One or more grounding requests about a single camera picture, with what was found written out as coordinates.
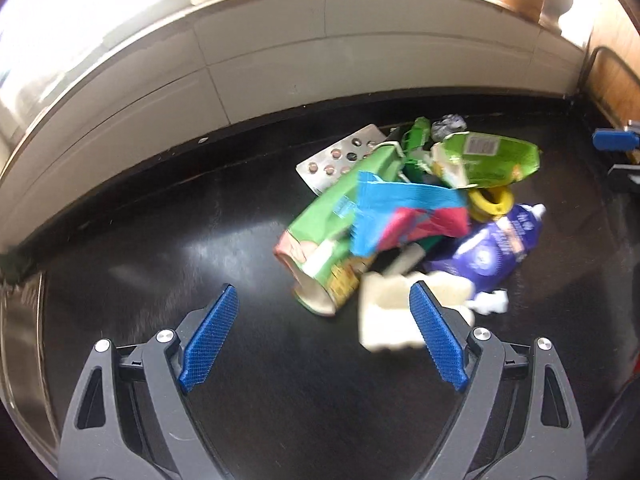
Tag blue and red wrapper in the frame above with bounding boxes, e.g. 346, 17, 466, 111
350, 170, 471, 257

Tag silver blister pack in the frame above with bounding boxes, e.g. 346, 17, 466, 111
296, 124, 388, 195

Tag purple toothpaste tube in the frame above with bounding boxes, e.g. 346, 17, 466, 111
425, 203, 547, 293

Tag white crumpled tissue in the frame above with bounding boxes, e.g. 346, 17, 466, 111
467, 290, 510, 316

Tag wooden board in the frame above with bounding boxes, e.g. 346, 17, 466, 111
585, 10, 640, 126

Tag yellow plastic ring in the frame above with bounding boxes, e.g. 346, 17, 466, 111
467, 186, 515, 223

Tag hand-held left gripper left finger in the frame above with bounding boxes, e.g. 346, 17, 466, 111
59, 284, 240, 480

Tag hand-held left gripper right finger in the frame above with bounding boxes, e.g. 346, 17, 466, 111
409, 281, 587, 480

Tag green drink carton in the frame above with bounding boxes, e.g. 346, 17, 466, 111
274, 147, 405, 317

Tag small green wrapper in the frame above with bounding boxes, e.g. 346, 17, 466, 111
400, 116, 433, 171

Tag dark crumpled foil ball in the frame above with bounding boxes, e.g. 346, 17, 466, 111
431, 115, 468, 142

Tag green snack bag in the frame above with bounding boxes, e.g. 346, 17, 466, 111
431, 131, 542, 190

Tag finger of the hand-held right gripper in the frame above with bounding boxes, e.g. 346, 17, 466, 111
607, 162, 640, 191
592, 127, 640, 153

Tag black wire handle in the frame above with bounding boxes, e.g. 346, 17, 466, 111
575, 45, 636, 128

